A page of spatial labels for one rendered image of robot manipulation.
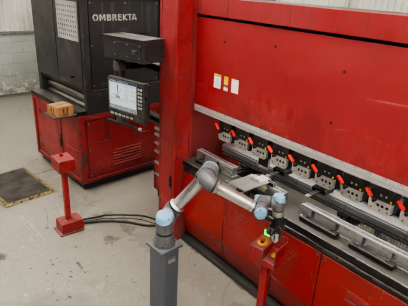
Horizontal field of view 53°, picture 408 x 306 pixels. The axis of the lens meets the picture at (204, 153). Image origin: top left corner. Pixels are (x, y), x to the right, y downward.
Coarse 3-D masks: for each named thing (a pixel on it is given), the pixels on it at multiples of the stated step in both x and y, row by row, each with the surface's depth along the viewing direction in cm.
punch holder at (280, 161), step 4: (276, 144) 302; (276, 148) 303; (280, 148) 300; (284, 148) 297; (276, 152) 304; (280, 152) 301; (284, 152) 298; (288, 152) 296; (292, 152) 299; (276, 156) 304; (280, 156) 302; (284, 156) 299; (292, 156) 300; (272, 160) 309; (276, 160) 305; (280, 160) 302; (284, 160) 299; (288, 160) 300; (276, 164) 306; (280, 164) 303; (284, 164) 300; (288, 164) 301; (284, 168) 301
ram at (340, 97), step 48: (240, 48) 311; (288, 48) 276; (336, 48) 248; (384, 48) 226; (240, 96) 321; (288, 96) 285; (336, 96) 255; (384, 96) 231; (288, 144) 294; (336, 144) 263; (384, 144) 237
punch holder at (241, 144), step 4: (236, 128) 333; (236, 132) 334; (240, 132) 330; (244, 132) 326; (248, 132) 323; (236, 136) 335; (240, 136) 331; (244, 136) 328; (248, 136) 324; (252, 136) 326; (236, 140) 335; (240, 140) 331; (244, 140) 328; (248, 140) 325; (236, 144) 336; (240, 144) 332; (244, 144) 329; (248, 144) 327; (240, 148) 333; (244, 148) 330; (248, 148) 328
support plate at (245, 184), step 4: (248, 176) 328; (252, 176) 328; (256, 176) 328; (236, 180) 320; (240, 180) 320; (244, 180) 320; (248, 180) 321; (252, 180) 321; (232, 184) 314; (236, 184) 314; (240, 184) 314; (244, 184) 314; (248, 184) 315; (252, 184) 315; (256, 184) 316; (260, 184) 316; (264, 184) 317; (240, 188) 308; (244, 188) 308; (248, 188) 308; (252, 188) 309
